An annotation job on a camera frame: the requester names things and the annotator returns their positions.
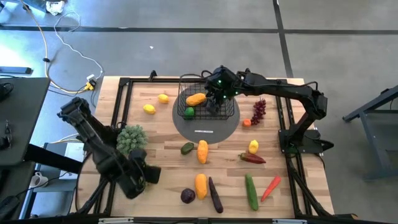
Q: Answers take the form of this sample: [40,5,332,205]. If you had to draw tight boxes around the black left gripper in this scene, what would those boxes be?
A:
[118,161,162,200]

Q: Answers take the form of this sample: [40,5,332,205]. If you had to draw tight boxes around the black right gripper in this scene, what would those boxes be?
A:
[205,64,242,115]

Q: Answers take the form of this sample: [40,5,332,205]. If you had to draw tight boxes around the orange mango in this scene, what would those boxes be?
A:
[185,92,207,107]
[197,139,209,165]
[194,173,208,200]

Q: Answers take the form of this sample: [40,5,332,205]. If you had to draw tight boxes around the green lime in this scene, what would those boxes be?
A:
[183,106,196,120]

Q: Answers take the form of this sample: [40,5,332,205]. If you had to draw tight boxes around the dark purple round fruit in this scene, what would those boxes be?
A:
[180,187,197,205]

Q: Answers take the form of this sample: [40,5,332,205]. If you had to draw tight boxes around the dark green avocado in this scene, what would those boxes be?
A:
[180,142,195,156]

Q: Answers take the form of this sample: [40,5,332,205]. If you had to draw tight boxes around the red grape bunch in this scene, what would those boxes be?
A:
[250,98,267,126]

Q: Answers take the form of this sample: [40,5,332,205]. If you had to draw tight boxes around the red chili pepper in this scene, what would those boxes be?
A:
[238,152,267,165]

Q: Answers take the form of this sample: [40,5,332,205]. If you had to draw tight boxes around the green cucumber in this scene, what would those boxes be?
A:
[244,173,259,212]

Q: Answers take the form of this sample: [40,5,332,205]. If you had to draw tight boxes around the grey round woven placemat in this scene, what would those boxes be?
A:
[172,82,241,145]

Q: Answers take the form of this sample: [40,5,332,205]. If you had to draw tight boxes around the green leafy lettuce head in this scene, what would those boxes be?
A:
[116,124,149,156]

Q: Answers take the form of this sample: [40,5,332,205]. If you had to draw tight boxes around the long purple eggplant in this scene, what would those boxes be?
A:
[208,176,224,214]

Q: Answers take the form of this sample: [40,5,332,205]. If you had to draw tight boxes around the white paper sheet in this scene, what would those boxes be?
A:
[58,142,86,180]

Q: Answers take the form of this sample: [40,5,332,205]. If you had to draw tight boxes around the black desk beam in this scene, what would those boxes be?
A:
[24,144,83,174]

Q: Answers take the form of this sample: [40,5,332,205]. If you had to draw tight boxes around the orange carrot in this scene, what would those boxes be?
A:
[260,175,282,203]

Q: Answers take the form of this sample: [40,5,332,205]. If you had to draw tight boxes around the white mug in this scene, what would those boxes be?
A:
[29,171,50,189]

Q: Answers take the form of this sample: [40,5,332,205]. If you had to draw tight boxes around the black desk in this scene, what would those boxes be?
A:
[0,77,51,167]

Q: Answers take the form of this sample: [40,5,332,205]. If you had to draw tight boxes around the black floor device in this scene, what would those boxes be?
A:
[0,198,19,220]

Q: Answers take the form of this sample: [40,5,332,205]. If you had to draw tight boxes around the grey metal table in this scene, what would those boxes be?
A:
[341,83,398,182]

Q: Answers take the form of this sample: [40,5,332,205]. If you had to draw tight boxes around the black headphones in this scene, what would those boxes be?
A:
[0,82,15,102]

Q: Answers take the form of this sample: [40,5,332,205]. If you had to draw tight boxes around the black flat bar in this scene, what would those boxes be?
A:
[0,66,34,75]

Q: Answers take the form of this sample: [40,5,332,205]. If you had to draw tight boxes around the white crumpled cloth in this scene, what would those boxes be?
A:
[45,0,67,16]

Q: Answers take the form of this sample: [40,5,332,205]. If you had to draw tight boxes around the black wire basket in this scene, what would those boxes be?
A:
[177,77,236,121]

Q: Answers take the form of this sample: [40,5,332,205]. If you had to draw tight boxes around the silver edge bracket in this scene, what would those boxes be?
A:
[272,218,308,224]
[98,217,135,224]

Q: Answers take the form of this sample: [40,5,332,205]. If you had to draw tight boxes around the black aluminium table frame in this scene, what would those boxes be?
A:
[70,76,335,224]

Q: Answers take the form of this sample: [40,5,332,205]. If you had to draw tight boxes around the white floor cable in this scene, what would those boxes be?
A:
[53,10,104,80]

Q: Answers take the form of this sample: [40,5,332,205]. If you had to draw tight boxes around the yellow floor cable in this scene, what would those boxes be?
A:
[19,0,94,94]

